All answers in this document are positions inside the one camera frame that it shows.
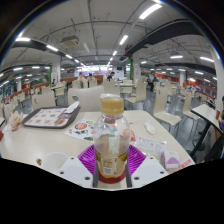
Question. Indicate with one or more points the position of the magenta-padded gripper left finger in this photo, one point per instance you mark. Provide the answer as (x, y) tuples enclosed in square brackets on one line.
[(74, 170)]

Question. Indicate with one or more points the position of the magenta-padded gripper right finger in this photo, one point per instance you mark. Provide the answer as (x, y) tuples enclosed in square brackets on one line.
[(150, 170)]

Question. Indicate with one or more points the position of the white cup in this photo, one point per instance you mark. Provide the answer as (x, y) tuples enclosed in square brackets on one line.
[(53, 161)]

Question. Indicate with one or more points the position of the small purple white carton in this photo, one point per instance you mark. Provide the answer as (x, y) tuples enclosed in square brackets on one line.
[(171, 160)]

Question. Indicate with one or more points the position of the red white printed leaflet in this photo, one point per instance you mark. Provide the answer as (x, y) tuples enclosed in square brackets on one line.
[(186, 163)]

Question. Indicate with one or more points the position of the crumpled white tissue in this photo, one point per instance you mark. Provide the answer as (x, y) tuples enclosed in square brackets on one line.
[(150, 127)]

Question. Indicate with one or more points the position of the clear yellow-capped drink bottle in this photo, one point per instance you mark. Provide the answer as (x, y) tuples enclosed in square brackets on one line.
[(111, 140)]

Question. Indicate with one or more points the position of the dark food tray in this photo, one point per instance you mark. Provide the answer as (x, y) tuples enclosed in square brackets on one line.
[(75, 117)]

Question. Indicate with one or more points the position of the printed paper tray liner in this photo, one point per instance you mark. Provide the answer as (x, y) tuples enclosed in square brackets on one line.
[(45, 117)]

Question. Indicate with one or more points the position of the white napkin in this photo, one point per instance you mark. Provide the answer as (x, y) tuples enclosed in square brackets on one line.
[(72, 107)]

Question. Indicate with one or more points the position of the beige chair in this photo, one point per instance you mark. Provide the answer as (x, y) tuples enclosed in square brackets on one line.
[(163, 106), (43, 100), (86, 98)]

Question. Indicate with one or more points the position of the crumpled food wrapper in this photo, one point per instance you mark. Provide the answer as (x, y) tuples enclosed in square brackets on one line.
[(15, 120)]

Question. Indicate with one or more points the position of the dark-edged side table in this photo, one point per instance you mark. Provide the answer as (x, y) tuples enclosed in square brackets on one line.
[(208, 115)]

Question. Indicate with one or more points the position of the group of beige chairs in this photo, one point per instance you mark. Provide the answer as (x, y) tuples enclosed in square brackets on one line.
[(133, 90)]

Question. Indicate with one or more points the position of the person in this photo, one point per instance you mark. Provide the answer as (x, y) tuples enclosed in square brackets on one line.
[(152, 81), (221, 113), (111, 76)]

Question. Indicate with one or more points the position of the ceiling air conditioner unit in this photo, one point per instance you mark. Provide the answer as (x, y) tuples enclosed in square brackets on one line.
[(69, 40)]

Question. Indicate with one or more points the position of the group of ceiling lights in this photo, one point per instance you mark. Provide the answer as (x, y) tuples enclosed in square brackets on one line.
[(124, 39)]

